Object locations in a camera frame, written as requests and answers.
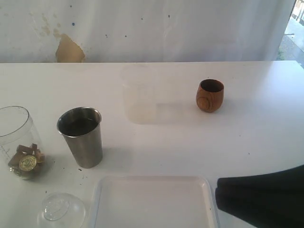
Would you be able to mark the brown wooden cup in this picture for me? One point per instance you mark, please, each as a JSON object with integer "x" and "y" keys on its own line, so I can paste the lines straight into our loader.
{"x": 210, "y": 95}

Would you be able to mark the stainless steel cup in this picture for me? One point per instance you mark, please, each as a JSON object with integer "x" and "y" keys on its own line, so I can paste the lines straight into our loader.
{"x": 80, "y": 128}

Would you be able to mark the gold coin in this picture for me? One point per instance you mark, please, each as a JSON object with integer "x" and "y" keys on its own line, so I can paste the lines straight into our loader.
{"x": 27, "y": 163}

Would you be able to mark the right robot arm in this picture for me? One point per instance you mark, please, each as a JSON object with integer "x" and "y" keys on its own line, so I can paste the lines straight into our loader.
{"x": 274, "y": 200}

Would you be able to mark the clear plastic jar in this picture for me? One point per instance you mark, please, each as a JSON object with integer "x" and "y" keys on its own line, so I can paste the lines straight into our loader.
{"x": 17, "y": 128}

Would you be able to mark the translucent plastic container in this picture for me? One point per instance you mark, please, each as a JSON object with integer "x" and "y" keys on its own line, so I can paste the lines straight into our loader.
{"x": 139, "y": 97}

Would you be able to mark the white plastic tray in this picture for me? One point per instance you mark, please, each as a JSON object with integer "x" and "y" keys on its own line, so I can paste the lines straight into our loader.
{"x": 153, "y": 202}

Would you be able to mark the clear dome lid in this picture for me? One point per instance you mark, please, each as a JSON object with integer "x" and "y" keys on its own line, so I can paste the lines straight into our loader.
{"x": 63, "y": 206}

